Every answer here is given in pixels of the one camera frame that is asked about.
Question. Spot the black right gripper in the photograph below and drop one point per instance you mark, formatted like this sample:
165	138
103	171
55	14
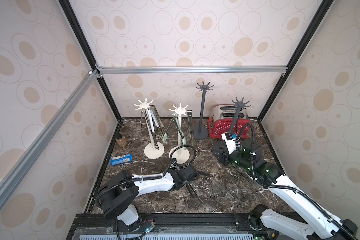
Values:
219	153

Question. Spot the black handled steel tongs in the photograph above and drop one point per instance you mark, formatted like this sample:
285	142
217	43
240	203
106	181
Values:
193	180

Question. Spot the cream utensil rack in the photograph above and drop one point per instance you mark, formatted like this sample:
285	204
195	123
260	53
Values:
182	154
149	151

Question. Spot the white handled steel tongs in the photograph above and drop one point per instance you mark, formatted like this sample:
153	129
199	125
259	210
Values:
152	123

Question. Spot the slim steel tongs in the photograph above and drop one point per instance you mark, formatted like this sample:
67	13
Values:
141	123

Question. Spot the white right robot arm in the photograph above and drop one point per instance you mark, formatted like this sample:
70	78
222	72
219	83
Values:
318	224

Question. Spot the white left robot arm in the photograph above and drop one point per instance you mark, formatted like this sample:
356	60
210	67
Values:
115	197

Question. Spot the red polka dot toaster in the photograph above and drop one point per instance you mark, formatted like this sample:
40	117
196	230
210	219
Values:
221	119

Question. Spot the dark grey rack back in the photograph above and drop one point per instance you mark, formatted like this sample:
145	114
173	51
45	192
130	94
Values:
201	132

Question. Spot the dark grey rack near toaster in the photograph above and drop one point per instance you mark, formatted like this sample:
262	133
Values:
240	105

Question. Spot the blue snack packet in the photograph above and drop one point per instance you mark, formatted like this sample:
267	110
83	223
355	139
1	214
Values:
121	159

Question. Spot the brown spice jar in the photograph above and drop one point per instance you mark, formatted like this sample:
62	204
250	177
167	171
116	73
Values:
121	141

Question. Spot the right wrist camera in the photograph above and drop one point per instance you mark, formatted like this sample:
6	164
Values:
231	141

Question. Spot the horizontal aluminium frame bar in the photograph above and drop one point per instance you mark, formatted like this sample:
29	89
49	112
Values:
190	70

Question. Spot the diagonal aluminium frame bar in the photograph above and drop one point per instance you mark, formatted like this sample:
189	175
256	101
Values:
22	167

